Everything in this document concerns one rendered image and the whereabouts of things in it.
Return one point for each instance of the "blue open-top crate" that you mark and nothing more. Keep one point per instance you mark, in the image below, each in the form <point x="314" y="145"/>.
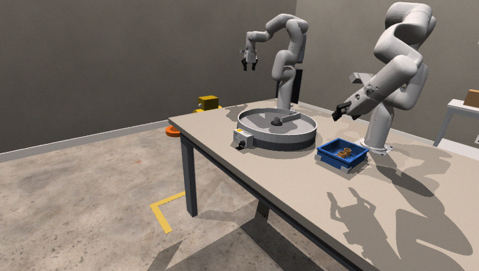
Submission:
<point x="328" y="150"/>

